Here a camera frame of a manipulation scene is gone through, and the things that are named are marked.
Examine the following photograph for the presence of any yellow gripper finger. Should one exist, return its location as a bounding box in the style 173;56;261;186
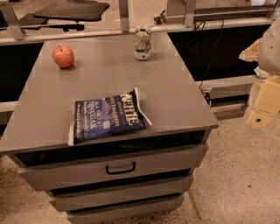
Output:
246;76;280;130

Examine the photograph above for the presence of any red apple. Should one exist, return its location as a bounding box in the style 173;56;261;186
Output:
52;45;74;68

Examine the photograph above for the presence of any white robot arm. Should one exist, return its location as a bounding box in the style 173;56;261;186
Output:
240;17;280;130

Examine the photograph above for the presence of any white crumpled cloth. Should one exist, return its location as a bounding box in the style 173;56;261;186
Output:
254;66;269;79

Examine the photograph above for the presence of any grey drawer cabinet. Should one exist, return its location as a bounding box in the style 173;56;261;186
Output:
1;33;218;224

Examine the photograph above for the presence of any blue kettle chips bag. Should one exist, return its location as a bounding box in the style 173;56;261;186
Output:
68;87;152;145

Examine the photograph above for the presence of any black chair base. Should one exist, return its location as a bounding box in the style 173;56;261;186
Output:
19;0;109;31

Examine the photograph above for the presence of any black hanging cable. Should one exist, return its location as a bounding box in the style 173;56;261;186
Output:
198;18;226;90

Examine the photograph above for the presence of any black drawer handle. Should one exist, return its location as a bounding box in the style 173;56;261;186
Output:
105;162;136;176

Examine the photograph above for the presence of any metal railing frame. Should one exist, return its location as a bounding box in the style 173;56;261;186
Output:
0;0;279;46

